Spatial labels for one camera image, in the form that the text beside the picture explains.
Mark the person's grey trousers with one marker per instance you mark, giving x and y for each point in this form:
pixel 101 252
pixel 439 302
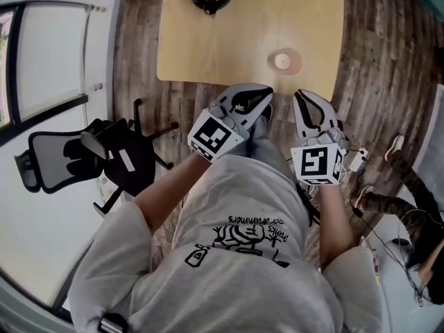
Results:
pixel 263 144

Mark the white printed t-shirt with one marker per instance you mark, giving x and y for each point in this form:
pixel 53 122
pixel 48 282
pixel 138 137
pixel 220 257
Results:
pixel 225 290

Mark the black mesh office chair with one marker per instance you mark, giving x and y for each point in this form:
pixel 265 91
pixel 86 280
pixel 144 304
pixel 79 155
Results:
pixel 142 182

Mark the pink checkered cloth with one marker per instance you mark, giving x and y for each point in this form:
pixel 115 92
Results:
pixel 376 262

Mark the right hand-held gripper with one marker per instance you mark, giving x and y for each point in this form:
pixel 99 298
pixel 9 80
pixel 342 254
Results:
pixel 315 165

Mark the frosted glass partition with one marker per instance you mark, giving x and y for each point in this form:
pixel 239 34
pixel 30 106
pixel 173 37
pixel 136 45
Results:
pixel 435 134

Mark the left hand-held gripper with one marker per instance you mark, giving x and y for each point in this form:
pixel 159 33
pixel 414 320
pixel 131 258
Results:
pixel 211 135

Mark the white power strip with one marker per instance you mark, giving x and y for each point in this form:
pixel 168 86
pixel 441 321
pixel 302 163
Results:
pixel 359 156

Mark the black framed window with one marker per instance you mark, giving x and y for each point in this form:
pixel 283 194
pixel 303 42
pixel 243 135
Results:
pixel 52 47

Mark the person's left forearm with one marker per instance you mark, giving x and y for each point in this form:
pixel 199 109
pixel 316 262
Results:
pixel 166 193

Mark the grey flat device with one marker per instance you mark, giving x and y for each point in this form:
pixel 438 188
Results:
pixel 126 161

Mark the person's black shoe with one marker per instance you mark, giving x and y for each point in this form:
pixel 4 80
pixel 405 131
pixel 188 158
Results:
pixel 267 113

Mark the person's right forearm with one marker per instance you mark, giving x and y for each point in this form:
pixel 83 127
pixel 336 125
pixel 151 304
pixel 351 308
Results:
pixel 333 227

